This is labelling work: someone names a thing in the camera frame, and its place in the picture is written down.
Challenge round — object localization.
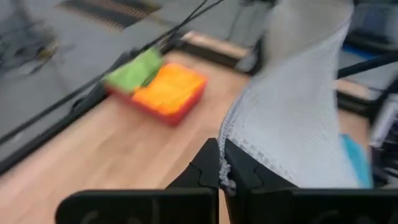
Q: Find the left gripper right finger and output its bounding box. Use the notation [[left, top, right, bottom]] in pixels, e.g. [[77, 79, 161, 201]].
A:
[[223, 139, 299, 224]]

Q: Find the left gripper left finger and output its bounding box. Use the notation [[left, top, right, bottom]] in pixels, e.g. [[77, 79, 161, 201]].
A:
[[166, 138, 220, 191]]

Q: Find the grey microfiber towel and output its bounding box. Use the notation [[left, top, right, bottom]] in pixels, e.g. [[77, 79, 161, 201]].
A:
[[217, 0, 360, 196]]

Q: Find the orange microfiber towel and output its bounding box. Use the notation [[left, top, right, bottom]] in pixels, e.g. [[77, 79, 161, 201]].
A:
[[132, 62, 208, 118]]

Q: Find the blue microfiber towel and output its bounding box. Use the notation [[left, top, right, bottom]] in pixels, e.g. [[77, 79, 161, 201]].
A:
[[340, 133, 374, 189]]

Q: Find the bright green microfiber towel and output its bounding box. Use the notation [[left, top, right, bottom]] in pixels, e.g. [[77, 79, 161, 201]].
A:
[[104, 48, 164, 94]]

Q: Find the red plastic tray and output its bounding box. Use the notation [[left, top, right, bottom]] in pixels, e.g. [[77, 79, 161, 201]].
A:
[[105, 62, 208, 127]]

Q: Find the short white bar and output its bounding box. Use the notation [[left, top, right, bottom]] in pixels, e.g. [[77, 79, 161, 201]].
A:
[[369, 93, 398, 147]]

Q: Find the hazard-striped black floor mat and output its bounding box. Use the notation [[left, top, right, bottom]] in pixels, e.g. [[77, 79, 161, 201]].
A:
[[58, 0, 162, 29]]

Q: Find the black metal table frame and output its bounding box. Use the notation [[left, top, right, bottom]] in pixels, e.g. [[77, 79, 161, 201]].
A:
[[0, 0, 398, 177]]

